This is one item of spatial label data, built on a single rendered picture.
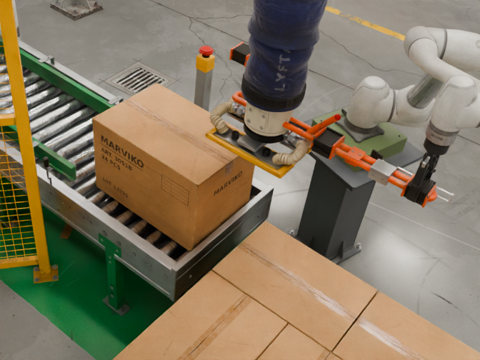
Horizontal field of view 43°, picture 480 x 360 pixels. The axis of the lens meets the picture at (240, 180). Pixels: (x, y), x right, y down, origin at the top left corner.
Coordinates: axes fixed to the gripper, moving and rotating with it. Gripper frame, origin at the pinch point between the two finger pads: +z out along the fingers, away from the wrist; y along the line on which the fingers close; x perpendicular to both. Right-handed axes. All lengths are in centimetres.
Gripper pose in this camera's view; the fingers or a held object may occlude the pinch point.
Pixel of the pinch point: (418, 187)
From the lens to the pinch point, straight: 209.3
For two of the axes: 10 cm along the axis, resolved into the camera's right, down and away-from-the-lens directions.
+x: 7.9, 4.7, -3.9
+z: -1.1, 7.4, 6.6
